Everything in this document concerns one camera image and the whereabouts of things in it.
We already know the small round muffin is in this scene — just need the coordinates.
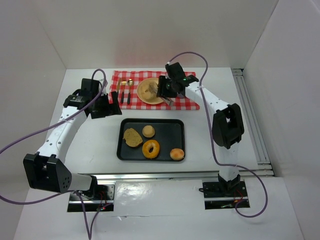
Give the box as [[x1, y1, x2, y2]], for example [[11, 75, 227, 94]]
[[142, 125, 155, 138]]

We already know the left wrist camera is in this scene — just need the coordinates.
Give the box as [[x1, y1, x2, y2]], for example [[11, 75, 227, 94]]
[[79, 78, 101, 99]]

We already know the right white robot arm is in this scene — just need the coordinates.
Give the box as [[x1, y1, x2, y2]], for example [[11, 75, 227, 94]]
[[155, 75, 244, 193]]

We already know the aluminium rail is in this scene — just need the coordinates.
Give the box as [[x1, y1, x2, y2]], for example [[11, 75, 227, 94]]
[[71, 171, 233, 181], [231, 68, 275, 177]]

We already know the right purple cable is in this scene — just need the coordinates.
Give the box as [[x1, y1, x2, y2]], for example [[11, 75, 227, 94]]
[[168, 51, 269, 218]]

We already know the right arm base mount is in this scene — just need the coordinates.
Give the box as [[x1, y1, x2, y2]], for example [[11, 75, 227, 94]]
[[198, 181, 250, 210]]

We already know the gold knife black handle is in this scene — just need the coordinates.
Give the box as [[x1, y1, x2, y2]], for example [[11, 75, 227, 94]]
[[116, 78, 122, 94]]

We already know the orange glazed donut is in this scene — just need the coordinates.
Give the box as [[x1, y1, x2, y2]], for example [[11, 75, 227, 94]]
[[142, 139, 160, 159]]

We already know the aluminium rail right side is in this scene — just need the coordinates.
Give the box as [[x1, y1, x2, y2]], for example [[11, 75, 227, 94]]
[[231, 68, 275, 177]]

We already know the brown bread slice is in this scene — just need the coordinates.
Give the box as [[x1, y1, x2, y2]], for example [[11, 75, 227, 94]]
[[123, 128, 143, 148]]

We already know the beige round plate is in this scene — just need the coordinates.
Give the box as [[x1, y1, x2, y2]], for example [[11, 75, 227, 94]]
[[137, 77, 165, 105]]

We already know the black baking tray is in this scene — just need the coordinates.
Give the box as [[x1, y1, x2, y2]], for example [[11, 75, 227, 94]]
[[116, 118, 185, 163]]

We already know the pale bagel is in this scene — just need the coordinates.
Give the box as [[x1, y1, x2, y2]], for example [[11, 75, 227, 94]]
[[141, 82, 157, 101]]

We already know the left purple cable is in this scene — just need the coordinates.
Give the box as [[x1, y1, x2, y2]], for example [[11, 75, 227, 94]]
[[0, 68, 113, 240]]

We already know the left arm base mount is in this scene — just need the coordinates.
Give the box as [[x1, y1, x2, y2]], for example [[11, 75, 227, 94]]
[[67, 182, 116, 213]]

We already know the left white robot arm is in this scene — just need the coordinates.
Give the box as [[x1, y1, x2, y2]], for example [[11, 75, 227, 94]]
[[23, 91, 122, 196]]

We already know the gold spoon black handle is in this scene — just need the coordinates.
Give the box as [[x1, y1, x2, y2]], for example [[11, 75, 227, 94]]
[[127, 78, 134, 105]]

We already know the small round bun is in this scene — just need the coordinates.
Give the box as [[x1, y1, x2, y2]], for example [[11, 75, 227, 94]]
[[170, 148, 185, 161]]

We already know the gold fork black handle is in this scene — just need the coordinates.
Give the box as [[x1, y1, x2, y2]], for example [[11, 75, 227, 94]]
[[120, 78, 127, 104]]

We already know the red checkered cloth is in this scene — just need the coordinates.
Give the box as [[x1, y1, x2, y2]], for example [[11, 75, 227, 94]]
[[108, 70, 200, 110]]

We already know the aluminium rail front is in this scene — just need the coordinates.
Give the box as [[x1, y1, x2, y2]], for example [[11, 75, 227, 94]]
[[71, 171, 233, 181]]

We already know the purple cable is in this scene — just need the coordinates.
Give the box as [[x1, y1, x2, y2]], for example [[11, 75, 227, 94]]
[[168, 51, 269, 218], [0, 68, 113, 240]]

